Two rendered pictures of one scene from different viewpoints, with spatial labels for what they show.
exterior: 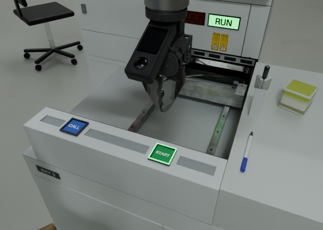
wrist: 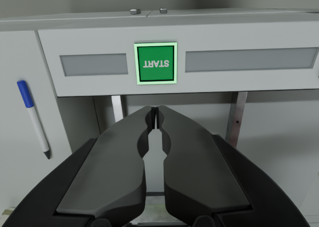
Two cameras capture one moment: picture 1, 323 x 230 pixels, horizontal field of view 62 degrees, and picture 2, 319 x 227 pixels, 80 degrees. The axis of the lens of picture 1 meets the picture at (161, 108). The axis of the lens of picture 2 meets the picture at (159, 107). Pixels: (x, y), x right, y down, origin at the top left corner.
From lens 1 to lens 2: 0.45 m
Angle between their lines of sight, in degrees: 29
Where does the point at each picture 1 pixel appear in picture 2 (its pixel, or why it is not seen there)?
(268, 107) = not seen: hidden behind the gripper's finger
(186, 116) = not seen: hidden behind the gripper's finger
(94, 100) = (311, 148)
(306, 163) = not seen: outside the picture
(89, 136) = (305, 50)
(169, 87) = (104, 170)
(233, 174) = (31, 70)
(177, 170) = (117, 41)
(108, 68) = (312, 207)
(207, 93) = (159, 206)
